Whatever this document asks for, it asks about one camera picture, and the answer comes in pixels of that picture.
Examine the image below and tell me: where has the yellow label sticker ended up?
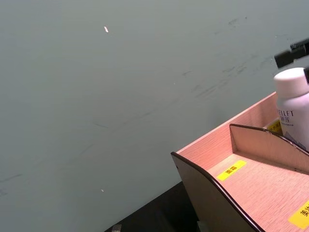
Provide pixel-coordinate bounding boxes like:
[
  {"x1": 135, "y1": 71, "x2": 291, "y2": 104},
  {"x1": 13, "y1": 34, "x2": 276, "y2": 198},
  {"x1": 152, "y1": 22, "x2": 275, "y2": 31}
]
[
  {"x1": 287, "y1": 199, "x2": 309, "y2": 230},
  {"x1": 216, "y1": 159, "x2": 248, "y2": 182},
  {"x1": 266, "y1": 119, "x2": 282, "y2": 134}
]

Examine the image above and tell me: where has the white plastic bottle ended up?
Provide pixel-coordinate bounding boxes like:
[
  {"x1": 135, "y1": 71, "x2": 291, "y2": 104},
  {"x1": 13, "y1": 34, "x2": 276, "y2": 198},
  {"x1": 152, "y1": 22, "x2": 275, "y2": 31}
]
[{"x1": 273, "y1": 67, "x2": 309, "y2": 153}]

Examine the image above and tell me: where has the pale wooden organizer box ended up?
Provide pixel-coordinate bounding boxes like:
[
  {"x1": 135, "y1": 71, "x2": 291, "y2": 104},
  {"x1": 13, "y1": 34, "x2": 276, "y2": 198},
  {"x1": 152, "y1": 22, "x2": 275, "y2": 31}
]
[{"x1": 170, "y1": 91, "x2": 309, "y2": 232}]

